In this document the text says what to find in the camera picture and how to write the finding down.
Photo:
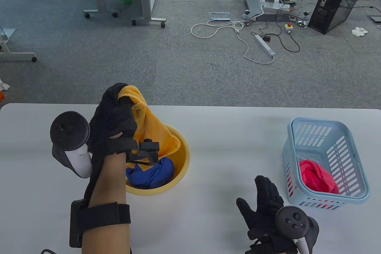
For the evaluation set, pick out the person's right hand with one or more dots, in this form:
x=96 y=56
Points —
x=263 y=218

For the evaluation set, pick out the person's left hand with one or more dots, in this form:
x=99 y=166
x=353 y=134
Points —
x=110 y=117

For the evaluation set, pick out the yellow square towel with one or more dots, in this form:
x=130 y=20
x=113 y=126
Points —
x=151 y=129

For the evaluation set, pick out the pink square towel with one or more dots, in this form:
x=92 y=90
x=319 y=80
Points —
x=318 y=176

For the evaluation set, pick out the blue square towel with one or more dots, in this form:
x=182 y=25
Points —
x=151 y=176

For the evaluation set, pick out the person's left forearm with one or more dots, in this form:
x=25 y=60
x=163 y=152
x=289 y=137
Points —
x=104 y=182

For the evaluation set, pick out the black and white hand controller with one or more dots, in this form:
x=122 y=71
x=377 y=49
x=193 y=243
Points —
x=293 y=219
x=70 y=130

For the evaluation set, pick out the yellow plastic basin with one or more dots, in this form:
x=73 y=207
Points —
x=181 y=161

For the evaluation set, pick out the light blue plastic basket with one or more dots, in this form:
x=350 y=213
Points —
x=342 y=152

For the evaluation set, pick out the white crumpled cloth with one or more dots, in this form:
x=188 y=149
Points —
x=4 y=85

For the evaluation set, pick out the orange object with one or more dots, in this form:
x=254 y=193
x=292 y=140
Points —
x=1 y=96

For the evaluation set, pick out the whiteboard on rolling stand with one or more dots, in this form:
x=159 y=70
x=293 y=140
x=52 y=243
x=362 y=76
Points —
x=18 y=55

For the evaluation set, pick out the grey floor socket box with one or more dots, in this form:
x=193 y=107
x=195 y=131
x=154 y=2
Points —
x=219 y=16
x=375 y=18

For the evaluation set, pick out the red emergency stop button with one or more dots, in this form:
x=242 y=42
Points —
x=288 y=27

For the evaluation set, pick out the black computer tower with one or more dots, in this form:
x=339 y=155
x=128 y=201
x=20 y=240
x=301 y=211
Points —
x=336 y=4

